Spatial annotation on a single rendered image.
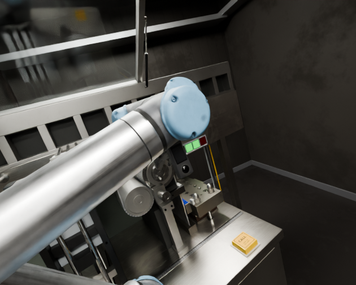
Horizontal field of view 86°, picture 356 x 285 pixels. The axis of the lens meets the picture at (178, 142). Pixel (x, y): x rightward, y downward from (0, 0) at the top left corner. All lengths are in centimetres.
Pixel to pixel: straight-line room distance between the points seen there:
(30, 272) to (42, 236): 20
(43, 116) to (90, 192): 85
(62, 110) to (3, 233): 86
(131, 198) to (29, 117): 58
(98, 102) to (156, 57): 192
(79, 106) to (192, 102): 86
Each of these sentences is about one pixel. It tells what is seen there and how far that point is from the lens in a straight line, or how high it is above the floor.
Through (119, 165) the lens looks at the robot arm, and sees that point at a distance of 23.
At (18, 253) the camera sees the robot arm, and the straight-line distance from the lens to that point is 26.
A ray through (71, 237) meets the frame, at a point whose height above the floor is 123.
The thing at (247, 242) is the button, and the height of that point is 92.
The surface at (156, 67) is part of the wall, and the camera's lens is 286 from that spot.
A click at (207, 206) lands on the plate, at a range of 96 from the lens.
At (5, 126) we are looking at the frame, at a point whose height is 161.
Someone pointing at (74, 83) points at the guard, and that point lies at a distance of 106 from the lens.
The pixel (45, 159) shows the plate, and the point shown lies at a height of 143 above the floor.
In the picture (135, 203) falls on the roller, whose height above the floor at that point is 117.
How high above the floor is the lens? 153
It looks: 13 degrees down
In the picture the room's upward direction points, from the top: 17 degrees counter-clockwise
